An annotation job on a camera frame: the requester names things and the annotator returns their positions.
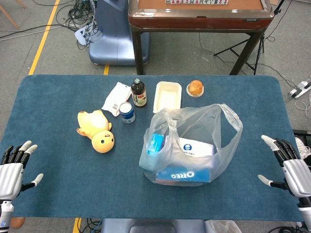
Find transparent plastic bag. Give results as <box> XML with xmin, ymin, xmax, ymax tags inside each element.
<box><xmin>138</xmin><ymin>103</ymin><xmax>243</xmax><ymax>187</ymax></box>

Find blue Oreo cookie box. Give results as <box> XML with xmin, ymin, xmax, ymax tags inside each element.
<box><xmin>155</xmin><ymin>167</ymin><xmax>212</xmax><ymax>184</ymax></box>

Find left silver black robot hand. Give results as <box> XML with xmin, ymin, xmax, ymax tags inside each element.
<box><xmin>0</xmin><ymin>140</ymin><xmax>44</xmax><ymax>202</ymax></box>

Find yellow plush chick toy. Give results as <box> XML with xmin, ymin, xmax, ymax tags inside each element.
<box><xmin>76</xmin><ymin>109</ymin><xmax>115</xmax><ymax>154</ymax></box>

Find brown mahjong table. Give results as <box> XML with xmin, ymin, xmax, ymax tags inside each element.
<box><xmin>128</xmin><ymin>0</ymin><xmax>273</xmax><ymax>75</ymax></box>

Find brown round object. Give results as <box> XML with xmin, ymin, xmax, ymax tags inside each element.
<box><xmin>11</xmin><ymin>216</ymin><xmax>26</xmax><ymax>229</ymax></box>

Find bread bun in wrapper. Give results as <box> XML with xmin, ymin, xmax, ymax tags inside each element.
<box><xmin>186</xmin><ymin>80</ymin><xmax>205</xmax><ymax>98</ymax></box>

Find white pink snack packet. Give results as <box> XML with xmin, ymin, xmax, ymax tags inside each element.
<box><xmin>101</xmin><ymin>82</ymin><xmax>132</xmax><ymax>117</ymax></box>

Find blue felt table mat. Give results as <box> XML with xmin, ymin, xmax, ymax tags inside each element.
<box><xmin>0</xmin><ymin>74</ymin><xmax>303</xmax><ymax>222</ymax></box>

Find mahjong tile row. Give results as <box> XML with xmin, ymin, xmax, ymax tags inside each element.
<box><xmin>165</xmin><ymin>0</ymin><xmax>228</xmax><ymax>5</ymax></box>

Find black cable bundle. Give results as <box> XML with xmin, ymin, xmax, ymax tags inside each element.
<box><xmin>55</xmin><ymin>0</ymin><xmax>98</xmax><ymax>32</ymax></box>

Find blue soda can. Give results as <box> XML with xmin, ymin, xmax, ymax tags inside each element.
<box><xmin>119</xmin><ymin>101</ymin><xmax>136</xmax><ymax>124</ymax></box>

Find small blue carton box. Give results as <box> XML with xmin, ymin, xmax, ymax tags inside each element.
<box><xmin>146</xmin><ymin>133</ymin><xmax>168</xmax><ymax>156</ymax></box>

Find white black power strip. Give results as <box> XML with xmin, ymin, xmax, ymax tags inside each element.
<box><xmin>288</xmin><ymin>79</ymin><xmax>311</xmax><ymax>99</ymax></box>

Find white takeaway tray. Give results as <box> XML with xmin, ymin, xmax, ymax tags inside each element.
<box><xmin>153</xmin><ymin>82</ymin><xmax>182</xmax><ymax>114</ymax></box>

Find clear plastic lined bin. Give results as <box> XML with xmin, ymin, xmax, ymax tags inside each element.
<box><xmin>205</xmin><ymin>219</ymin><xmax>242</xmax><ymax>233</ymax></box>

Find white sneaker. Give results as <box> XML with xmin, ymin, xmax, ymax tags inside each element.
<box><xmin>295</xmin><ymin>137</ymin><xmax>311</xmax><ymax>168</ymax></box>

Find grey own robot base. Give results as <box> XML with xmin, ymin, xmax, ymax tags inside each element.
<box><xmin>101</xmin><ymin>218</ymin><xmax>207</xmax><ymax>233</ymax></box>

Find white chair wooden legs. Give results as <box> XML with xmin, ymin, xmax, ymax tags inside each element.
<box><xmin>0</xmin><ymin>0</ymin><xmax>27</xmax><ymax>30</ymax></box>

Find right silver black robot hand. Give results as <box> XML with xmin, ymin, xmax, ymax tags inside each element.
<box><xmin>257</xmin><ymin>134</ymin><xmax>311</xmax><ymax>209</ymax></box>

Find white box blue round logo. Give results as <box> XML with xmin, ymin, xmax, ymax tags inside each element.
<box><xmin>167</xmin><ymin>137</ymin><xmax>216</xmax><ymax>158</ymax></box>

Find white power strip with plugs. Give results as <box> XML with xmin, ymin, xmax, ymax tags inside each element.
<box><xmin>74</xmin><ymin>23</ymin><xmax>103</xmax><ymax>46</ymax></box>

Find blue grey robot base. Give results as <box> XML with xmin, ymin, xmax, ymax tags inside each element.
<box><xmin>88</xmin><ymin>0</ymin><xmax>150</xmax><ymax>66</ymax></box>

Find dark sauce bottle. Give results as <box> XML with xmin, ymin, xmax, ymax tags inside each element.
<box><xmin>130</xmin><ymin>78</ymin><xmax>148</xmax><ymax>109</ymax></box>

